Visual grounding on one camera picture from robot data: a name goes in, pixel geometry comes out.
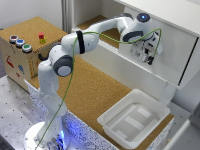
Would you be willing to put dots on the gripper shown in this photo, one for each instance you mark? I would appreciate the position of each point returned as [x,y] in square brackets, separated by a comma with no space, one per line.
[143,48]

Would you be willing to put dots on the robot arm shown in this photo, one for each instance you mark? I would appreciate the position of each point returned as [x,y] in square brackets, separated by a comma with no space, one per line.
[88,40]

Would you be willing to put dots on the white sliding door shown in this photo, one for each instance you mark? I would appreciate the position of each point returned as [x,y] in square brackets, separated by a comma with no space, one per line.
[175,55]

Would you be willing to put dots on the white cabinet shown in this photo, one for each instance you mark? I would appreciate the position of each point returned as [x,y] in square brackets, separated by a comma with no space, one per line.
[166,11]

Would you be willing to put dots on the white plastic box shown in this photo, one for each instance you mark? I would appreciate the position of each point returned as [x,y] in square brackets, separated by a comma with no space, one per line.
[133,121]

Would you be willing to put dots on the yellow block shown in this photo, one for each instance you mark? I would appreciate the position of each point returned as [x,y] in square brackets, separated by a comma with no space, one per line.
[42,41]

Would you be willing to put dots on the pink block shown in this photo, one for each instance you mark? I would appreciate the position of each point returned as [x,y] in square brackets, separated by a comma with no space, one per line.
[41,35]

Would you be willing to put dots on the green button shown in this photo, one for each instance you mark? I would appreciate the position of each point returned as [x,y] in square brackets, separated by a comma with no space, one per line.
[26,47]

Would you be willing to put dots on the blue button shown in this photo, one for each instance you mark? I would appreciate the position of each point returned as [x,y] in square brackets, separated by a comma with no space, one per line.
[20,42]

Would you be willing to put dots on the red button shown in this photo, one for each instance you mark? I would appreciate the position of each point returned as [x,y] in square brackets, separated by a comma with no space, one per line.
[13,38]

